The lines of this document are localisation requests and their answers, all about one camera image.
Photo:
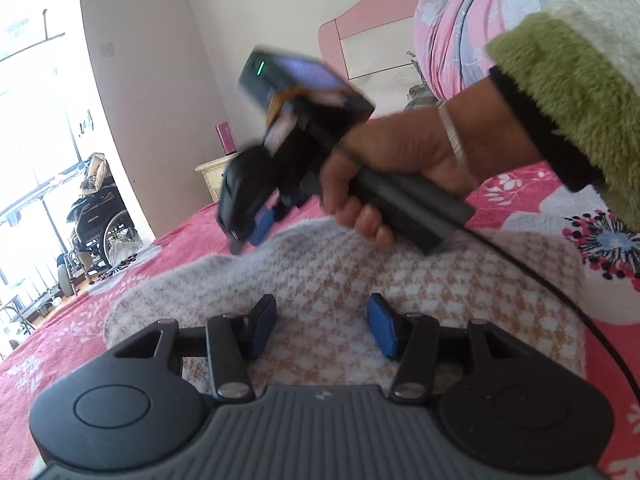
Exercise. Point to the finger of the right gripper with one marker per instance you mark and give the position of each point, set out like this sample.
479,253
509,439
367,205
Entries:
237,242
264,223

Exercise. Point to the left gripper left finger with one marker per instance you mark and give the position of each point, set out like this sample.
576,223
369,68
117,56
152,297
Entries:
149,396

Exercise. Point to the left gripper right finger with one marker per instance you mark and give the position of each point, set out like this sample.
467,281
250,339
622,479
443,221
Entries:
497,399

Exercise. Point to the beige houndstooth knit cardigan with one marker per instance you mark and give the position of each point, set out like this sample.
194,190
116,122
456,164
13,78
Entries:
322,276

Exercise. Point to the person's right hand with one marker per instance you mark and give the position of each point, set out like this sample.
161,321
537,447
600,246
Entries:
417,142

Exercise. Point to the cream bedside nightstand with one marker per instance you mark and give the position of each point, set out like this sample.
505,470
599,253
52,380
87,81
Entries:
213,174

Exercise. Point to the pink cup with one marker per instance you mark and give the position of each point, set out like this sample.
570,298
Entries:
226,138

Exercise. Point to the white plastic bag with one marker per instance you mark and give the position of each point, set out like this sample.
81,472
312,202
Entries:
121,250

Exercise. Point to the pink bed headboard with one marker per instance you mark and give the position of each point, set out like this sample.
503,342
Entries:
369,37

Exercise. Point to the black wheelchair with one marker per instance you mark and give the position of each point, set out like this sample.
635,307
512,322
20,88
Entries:
98,218

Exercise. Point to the pink grey floral quilt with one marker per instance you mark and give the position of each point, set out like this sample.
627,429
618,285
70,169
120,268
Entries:
450,38

